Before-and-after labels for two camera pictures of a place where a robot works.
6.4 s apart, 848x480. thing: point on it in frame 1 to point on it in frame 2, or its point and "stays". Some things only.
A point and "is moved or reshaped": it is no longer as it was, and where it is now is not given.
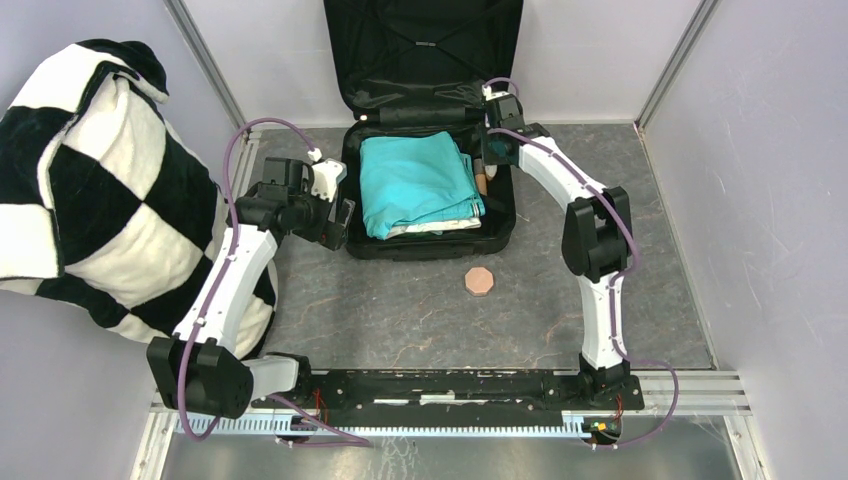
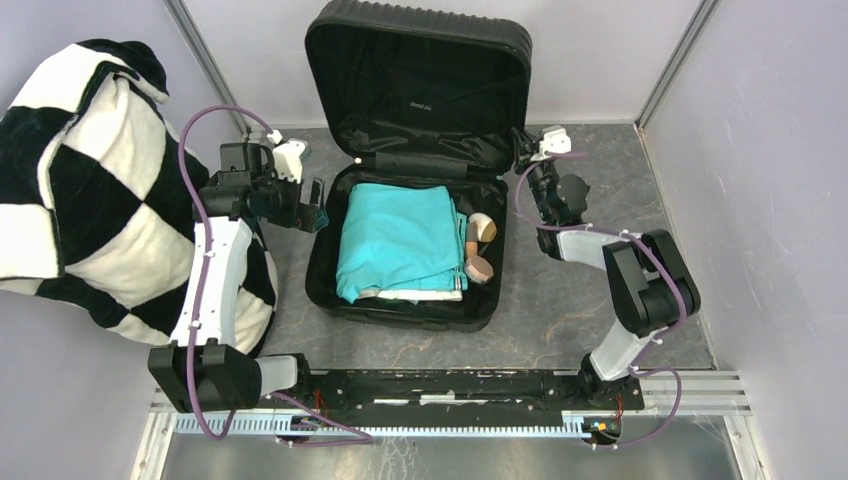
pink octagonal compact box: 478,281 is moved or reshaped
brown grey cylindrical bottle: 480,176 to 471,244
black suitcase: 421,66 is moved or reshaped
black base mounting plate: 539,390 stays
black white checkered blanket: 104,206 stays
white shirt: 437,227 to 417,295
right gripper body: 485,142 to 541,176
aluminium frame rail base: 681,427 stays
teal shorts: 415,179 to 397,237
